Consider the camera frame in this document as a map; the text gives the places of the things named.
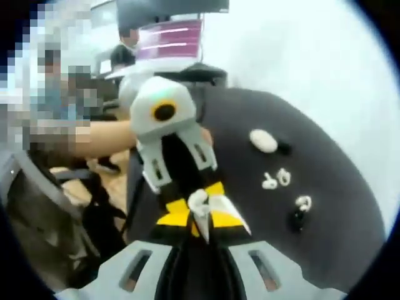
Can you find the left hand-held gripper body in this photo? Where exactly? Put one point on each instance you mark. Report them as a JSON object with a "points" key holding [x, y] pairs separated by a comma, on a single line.
{"points": [[147, 100]]}

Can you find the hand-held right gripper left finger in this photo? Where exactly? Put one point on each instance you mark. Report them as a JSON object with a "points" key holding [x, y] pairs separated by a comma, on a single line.
{"points": [[107, 275]]}

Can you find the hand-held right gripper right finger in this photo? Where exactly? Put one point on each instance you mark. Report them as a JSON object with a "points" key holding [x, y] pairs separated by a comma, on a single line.
{"points": [[293, 275]]}

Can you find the white stem earphone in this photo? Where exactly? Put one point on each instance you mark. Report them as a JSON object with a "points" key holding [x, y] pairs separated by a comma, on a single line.
{"points": [[198, 201], [268, 184]]}

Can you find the white oval charging case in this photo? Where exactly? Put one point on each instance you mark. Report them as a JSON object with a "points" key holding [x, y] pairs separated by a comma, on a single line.
{"points": [[262, 141]]}

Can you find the person's left hand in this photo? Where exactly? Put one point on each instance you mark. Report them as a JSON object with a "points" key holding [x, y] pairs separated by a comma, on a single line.
{"points": [[207, 136]]}

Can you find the small black object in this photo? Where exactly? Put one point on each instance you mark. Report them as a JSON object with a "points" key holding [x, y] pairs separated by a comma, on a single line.
{"points": [[297, 220]]}

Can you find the pink screen computer monitor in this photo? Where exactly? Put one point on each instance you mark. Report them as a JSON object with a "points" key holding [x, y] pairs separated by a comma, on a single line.
{"points": [[168, 40]]}

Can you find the black monitor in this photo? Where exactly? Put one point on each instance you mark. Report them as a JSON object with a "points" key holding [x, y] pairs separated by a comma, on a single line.
{"points": [[172, 7]]}

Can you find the grey office chair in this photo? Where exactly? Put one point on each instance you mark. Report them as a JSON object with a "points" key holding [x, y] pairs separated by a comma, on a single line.
{"points": [[40, 200]]}

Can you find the black table mat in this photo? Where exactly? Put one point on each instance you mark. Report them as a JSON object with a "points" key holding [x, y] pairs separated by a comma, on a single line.
{"points": [[328, 156]]}

